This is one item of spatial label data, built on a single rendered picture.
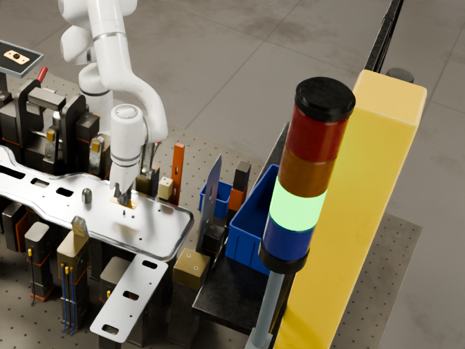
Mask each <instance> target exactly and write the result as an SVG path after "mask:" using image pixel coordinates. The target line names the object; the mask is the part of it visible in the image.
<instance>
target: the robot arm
mask: <svg viewBox="0 0 465 349"><path fill-rule="evenodd" d="M137 2H138V0H58V5H59V9H60V12H61V14H62V16H63V18H64V19H65V20H66V21H67V22H68V23H70V24H72V25H73V26H72V27H70V28H69V29H68V30H67V31H66V32H65V33H64V34H63V35H62V38H61V40H60V53H61V55H62V58H63V59H64V60H65V61H66V62H68V63H69V64H74V65H80V64H89V65H88V66H86V67H84V68H83V69H82V70H81V71H80V74H79V87H80V94H82V95H84V96H85V98H86V104H88V105H89V112H91V113H94V114H97V115H100V116H101V119H100V130H99V132H98V134H100V133H103V134H106V135H109V136H111V159H112V161H113V163H112V165H111V172H110V180H109V189H110V190H113V189H114V187H115V190H114V194H113V197H115V198H117V202H118V203H121V204H124V205H127V204H128V199H129V200H130V199H131V193H132V187H133V182H134V180H135V178H136V177H137V175H138V161H139V160H140V155H141V146H142V145H144V144H148V143H157V142H161V141H164V140H165V139H166V138H167V134H168V128H167V120H166V116H165V110H164V107H163V103H162V101H161V99H160V97H159V95H158V94H157V93H156V92H155V90H154V89H153V88H152V87H150V86H149V85H148V84H147V83H146V82H144V81H143V80H141V79H140V78H138V77H136V76H135V75H134V73H133V72H132V69H131V62H130V58H129V50H128V41H127V36H126V33H125V26H124V21H123V18H122V17H124V16H127V15H130V14H131V13H132V12H133V11H135V9H136V6H137ZM113 91H119V92H124V93H129V94H131V95H133V96H135V97H137V98H138V99H140V100H141V101H142V102H143V104H144V105H145V106H146V109H147V113H148V116H143V113H142V111H141V110H140V109H139V108H138V107H137V106H135V105H130V104H121V105H118V106H116V107H114V108H113Z"/></svg>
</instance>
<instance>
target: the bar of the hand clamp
mask: <svg viewBox="0 0 465 349"><path fill-rule="evenodd" d="M154 148H155V143H148V144H144V145H142V146H141V155H140V161H139V168H138V176H140V174H141V173H142V172H141V170H142V168H143V166H144V164H145V165H147V174H146V179H148V175H149V171H150V170H151V169H152V163H153V157H154Z"/></svg>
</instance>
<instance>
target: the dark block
mask: <svg viewBox="0 0 465 349"><path fill-rule="evenodd" d="M99 130H100V117H99V116H97V115H95V114H91V113H89V112H85V113H84V114H83V115H82V117H81V118H80V119H79V120H78V121H77V122H76V123H75V135H76V139H77V146H78V167H79V172H85V173H88V174H89V145H90V143H91V140H92V139H93V138H94V137H96V136H97V135H98V132H99Z"/></svg>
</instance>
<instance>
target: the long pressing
mask: <svg viewBox="0 0 465 349"><path fill-rule="evenodd" d="M0 157H2V158H3V160H2V161H1V162H0V165H2V166H4V167H6V168H10V169H12V170H15V171H17V172H20V173H23V174H25V175H26V176H25V177H24V178H23V179H16V178H14V177H11V176H8V175H6V174H3V173H0V196H1V197H5V198H6V199H10V200H12V201H14V202H17V203H20V204H23V205H25V206H28V207H30V208H31V209H33V210H34V211H35V212H36V214H38V215H39V216H40V217H41V218H42V219H43V220H46V221H48V222H51V223H54V224H56V225H59V226H62V227H64V228H66V229H69V230H73V229H72V226H71V221H72V219H73V218H74V216H75V215H78V216H80V217H83V218H84V219H85V221H86V225H87V228H88V232H89V237H90V238H93V239H96V240H99V241H101V242H104V243H106V244H110V245H111V246H114V247H117V248H119V249H122V250H125V251H128V252H130V253H133V254H136V255H137V254H139V253H140V254H143V255H145V256H148V257H150V258H153V259H156V260H159V261H161V262H164V263H168V262H170V261H172V260H173V259H174V258H175V256H176V254H177V253H178V251H179V249H180V248H181V245H182V244H183V242H184V241H185V239H186V237H187V236H188V233H189V232H190V230H191V228H192V227H193V225H194V221H195V219H194V214H193V213H192V212H191V211H189V210H188V209H185V208H182V207H180V206H176V205H174V204H171V203H168V202H165V201H163V200H160V199H157V198H155V197H151V196H149V195H146V194H143V193H140V192H138V191H135V190H132V193H131V198H132V199H135V200H136V201H139V205H138V206H137V207H136V209H135V210H132V209H129V208H126V207H124V206H121V205H118V204H115V203H113V202H110V201H109V200H110V198H111V197H112V195H113V194H114V190H115V187H114V189H113V190H110V189H109V181H107V180H105V179H101V178H99V177H96V176H93V175H91V174H88V173H85V172H74V173H70V174H63V175H60V176H52V175H49V174H46V173H43V172H40V171H38V170H34V169H32V168H29V167H26V166H24V165H21V164H19V163H17V162H16V160H15V156H14V154H13V151H12V150H11V149H10V148H8V147H5V146H3V145H0ZM33 179H40V180H42V181H45V182H48V183H49V185H48V186H47V188H40V187H39V186H35V185H33V184H31V181H32V180H33ZM59 188H64V189H67V190H70V191H72V192H73V194H72V195H71V196H70V197H65V196H63V195H60V194H57V193H56V192H57V190H58V189H59ZM84 188H90V189H91V191H92V200H93V201H92V202H91V203H90V204H84V203H83V202H82V190H83V189H84ZM42 196H45V198H43V197H42ZM67 205H69V207H67ZM124 209H125V213H126V215H123V214H122V213H123V210H124ZM158 210H161V211H160V212H158ZM132 215H134V216H135V218H131V216H132ZM139 238H142V240H139Z"/></svg>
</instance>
